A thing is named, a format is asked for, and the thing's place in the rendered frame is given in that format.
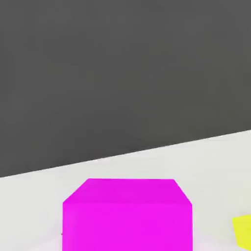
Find small yellow cube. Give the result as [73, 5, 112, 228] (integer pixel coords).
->
[231, 214, 251, 251]

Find small magenta cube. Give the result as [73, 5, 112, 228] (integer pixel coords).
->
[62, 178, 193, 251]

